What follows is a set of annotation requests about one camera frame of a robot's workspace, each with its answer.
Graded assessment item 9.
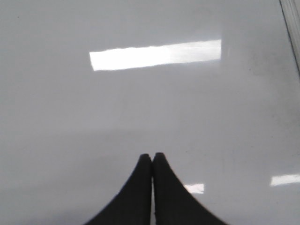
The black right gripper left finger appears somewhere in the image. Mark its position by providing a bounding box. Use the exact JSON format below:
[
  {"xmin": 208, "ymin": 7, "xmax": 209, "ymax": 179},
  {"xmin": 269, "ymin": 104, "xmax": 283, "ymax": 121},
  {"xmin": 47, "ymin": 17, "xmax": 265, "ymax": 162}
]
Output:
[{"xmin": 86, "ymin": 154, "xmax": 152, "ymax": 225}]

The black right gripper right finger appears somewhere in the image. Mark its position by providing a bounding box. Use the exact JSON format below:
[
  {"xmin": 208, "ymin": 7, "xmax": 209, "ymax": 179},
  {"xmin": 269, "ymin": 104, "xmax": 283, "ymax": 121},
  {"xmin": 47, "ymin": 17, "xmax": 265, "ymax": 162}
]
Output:
[{"xmin": 152, "ymin": 153, "xmax": 225, "ymax": 225}]

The white whiteboard with aluminium frame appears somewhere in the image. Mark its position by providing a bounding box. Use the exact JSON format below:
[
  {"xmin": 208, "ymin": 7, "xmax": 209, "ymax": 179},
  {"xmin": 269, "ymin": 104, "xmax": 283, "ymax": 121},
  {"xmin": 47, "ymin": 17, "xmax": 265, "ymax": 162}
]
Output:
[{"xmin": 0, "ymin": 0, "xmax": 300, "ymax": 225}]

